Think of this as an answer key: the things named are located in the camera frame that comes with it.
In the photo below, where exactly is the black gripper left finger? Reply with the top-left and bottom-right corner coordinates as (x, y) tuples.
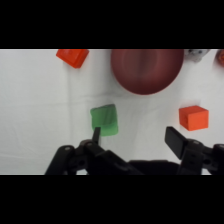
(45, 126), (144, 176)

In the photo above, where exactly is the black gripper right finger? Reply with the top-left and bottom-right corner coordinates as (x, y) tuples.
(164, 126), (224, 176)

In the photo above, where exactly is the orange cube block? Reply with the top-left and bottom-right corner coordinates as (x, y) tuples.
(178, 105), (210, 132)

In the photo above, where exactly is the grey metal object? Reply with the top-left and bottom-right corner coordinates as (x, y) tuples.
(184, 49), (211, 64)

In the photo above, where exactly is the red round object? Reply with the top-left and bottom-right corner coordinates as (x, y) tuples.
(215, 49), (224, 67)

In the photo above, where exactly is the orange flat block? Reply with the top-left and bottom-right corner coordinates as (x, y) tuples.
(55, 49), (90, 70)

